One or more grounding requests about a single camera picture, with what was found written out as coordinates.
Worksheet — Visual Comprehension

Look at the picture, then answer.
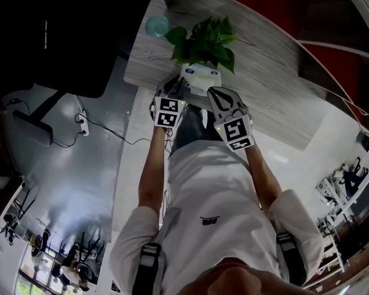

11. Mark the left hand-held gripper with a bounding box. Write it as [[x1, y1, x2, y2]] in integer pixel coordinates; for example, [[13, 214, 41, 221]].
[[149, 74, 189, 128]]

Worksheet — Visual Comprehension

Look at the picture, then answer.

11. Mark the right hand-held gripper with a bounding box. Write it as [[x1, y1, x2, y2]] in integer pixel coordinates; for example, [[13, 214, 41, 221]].
[[206, 86, 255, 153]]

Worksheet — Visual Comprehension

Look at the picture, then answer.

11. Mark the white soft tissues pack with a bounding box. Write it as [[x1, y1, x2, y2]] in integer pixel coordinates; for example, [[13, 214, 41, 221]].
[[180, 63, 223, 96]]

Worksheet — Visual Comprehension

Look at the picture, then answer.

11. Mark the person's right forearm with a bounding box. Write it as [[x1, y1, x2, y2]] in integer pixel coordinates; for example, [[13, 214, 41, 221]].
[[244, 145, 283, 214]]

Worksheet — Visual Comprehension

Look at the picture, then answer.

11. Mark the person's left forearm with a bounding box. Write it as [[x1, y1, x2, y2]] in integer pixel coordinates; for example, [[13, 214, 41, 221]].
[[138, 125, 167, 211]]

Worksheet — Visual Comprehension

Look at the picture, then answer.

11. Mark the wooden desk shelf unit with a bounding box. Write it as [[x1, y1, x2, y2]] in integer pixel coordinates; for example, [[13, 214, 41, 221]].
[[122, 0, 369, 152]]

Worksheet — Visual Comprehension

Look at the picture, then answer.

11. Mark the person's grey jeans leg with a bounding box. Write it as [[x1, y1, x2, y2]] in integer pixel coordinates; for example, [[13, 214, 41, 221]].
[[171, 104, 223, 152]]

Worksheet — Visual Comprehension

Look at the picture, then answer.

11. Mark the green plant in white pot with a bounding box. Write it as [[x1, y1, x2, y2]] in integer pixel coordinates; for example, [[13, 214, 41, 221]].
[[164, 15, 238, 75]]

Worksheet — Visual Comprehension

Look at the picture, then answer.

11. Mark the teal glass cup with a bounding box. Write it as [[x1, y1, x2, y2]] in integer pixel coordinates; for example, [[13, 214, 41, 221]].
[[145, 14, 170, 38]]

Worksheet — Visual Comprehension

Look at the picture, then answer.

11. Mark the person's white shirt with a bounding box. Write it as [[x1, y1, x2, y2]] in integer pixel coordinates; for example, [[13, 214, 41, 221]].
[[108, 139, 325, 295]]

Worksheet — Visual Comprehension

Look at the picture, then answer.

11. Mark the white power strip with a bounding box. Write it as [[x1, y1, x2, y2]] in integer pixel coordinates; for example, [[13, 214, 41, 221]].
[[74, 110, 90, 137]]

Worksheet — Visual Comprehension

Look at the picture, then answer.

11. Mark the black mesh office chair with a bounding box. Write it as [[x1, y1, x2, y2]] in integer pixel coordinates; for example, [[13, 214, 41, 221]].
[[0, 0, 153, 148]]

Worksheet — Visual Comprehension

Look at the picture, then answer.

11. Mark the white workbench with equipment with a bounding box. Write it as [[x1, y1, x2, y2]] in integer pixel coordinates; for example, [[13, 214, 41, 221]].
[[315, 130, 369, 273]]

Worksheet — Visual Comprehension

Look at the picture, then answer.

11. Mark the person's face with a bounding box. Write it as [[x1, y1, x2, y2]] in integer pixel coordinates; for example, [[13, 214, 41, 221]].
[[177, 256, 315, 295]]

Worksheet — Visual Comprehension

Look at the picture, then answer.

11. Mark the black floor cable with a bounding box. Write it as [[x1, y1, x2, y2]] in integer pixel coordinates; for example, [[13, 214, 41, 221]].
[[89, 121, 152, 146], [5, 98, 81, 149]]

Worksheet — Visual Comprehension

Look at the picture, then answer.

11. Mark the white power cable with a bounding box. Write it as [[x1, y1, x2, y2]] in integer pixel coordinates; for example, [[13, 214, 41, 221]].
[[73, 94, 87, 115]]

